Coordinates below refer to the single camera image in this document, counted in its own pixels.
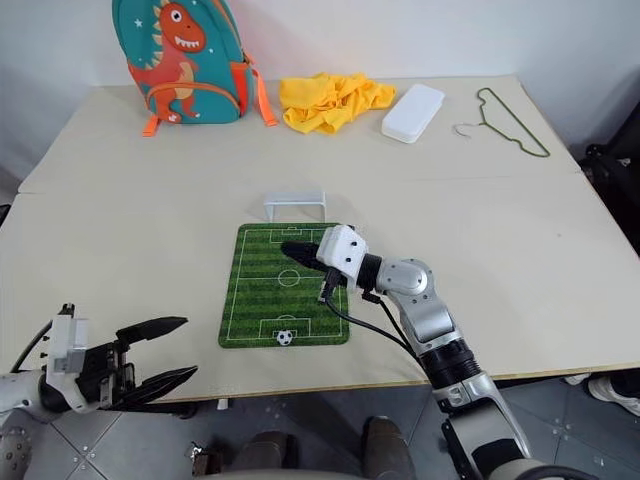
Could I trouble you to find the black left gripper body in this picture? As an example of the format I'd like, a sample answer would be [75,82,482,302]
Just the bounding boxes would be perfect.
[73,338,140,410]

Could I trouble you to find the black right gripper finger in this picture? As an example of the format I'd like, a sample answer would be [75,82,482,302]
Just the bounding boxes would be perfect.
[279,241,322,260]
[289,253,333,276]

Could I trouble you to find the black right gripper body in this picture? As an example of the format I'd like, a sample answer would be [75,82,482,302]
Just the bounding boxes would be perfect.
[318,265,350,303]

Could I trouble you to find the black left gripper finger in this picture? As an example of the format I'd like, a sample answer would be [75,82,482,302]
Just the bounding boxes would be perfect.
[119,365,200,408]
[115,315,190,347]

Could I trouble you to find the white miniature soccer goal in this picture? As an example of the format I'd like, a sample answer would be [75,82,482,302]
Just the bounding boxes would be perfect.
[262,187,329,224]

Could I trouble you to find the green soccer field mat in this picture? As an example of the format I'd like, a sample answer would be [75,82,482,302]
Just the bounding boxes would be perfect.
[217,222,352,351]

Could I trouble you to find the dark rounded shape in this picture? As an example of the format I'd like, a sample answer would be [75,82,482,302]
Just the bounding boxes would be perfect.
[233,431,302,480]
[361,415,417,480]

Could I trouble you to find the yellow crumpled cloth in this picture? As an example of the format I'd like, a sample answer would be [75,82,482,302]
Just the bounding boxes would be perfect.
[277,72,398,137]

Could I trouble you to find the white rectangular plastic case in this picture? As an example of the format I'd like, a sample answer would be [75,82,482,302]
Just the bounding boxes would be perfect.
[381,83,446,145]

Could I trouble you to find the teal dinosaur backpack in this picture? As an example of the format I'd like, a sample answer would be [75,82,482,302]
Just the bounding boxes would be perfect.
[110,0,279,139]

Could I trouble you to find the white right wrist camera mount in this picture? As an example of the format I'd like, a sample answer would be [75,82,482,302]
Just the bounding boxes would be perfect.
[315,224,371,292]

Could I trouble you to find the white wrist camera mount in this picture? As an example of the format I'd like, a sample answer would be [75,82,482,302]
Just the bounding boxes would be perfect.
[315,224,371,292]
[40,301,92,412]

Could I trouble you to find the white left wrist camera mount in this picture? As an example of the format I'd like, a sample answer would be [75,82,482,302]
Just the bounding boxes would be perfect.
[40,301,92,412]

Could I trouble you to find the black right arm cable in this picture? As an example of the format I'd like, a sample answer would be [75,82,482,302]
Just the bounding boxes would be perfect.
[319,285,437,369]

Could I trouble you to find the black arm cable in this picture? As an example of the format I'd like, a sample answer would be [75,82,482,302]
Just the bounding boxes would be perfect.
[8,319,55,375]
[319,285,437,369]

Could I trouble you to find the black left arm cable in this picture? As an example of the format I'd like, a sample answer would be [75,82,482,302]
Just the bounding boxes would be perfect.
[8,319,55,375]

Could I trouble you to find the green wire clothes hanger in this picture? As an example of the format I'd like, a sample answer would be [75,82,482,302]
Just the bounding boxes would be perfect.
[452,87,552,160]

